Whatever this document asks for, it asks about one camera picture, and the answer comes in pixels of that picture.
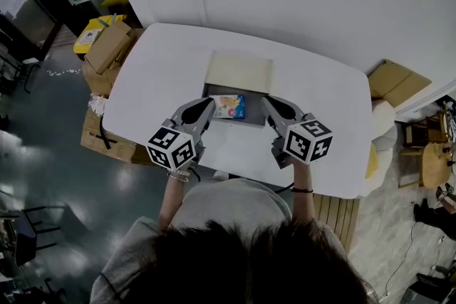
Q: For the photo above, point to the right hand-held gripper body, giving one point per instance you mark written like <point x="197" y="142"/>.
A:
<point x="308" y="142"/>

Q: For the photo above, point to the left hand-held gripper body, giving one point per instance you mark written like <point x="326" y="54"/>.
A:
<point x="171" y="149"/>

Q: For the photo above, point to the blue and beige bandages box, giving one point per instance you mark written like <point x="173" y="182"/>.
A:
<point x="231" y="107"/>

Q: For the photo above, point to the person's left forearm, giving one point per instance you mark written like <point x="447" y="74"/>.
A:
<point x="171" y="195"/>

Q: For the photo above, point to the person's right forearm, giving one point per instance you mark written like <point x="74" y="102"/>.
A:
<point x="303" y="204"/>

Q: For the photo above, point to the large brown cardboard box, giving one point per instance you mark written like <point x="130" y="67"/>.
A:
<point x="101" y="80"/>

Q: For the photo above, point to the folded cardboard box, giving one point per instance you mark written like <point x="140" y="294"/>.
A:
<point x="397" y="82"/>

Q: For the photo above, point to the small brown cardboard box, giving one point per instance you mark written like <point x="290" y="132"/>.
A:
<point x="107" y="46"/>

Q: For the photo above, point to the black wrist band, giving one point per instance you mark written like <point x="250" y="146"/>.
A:
<point x="302" y="190"/>

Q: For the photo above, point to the yellow cloth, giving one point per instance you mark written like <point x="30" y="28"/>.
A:
<point x="372" y="162"/>

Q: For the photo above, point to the person's grey shirt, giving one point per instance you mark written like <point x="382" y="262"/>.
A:
<point x="231" y="203"/>

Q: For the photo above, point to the wooden slatted panel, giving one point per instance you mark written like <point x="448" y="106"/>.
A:
<point x="335" y="220"/>

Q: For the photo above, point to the crumpled white paper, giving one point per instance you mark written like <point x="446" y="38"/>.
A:
<point x="98" y="105"/>

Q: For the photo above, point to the wooden chair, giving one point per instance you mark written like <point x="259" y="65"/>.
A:
<point x="425" y="130"/>

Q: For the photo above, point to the yellow bag with white label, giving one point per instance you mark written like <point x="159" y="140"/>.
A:
<point x="89" y="35"/>

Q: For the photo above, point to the plain yellow bag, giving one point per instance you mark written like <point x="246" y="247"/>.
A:
<point x="114" y="0"/>

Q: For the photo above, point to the black metal chair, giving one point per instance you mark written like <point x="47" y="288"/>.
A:
<point x="30" y="235"/>

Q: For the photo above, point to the black equipment case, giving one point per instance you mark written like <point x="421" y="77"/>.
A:
<point x="427" y="292"/>

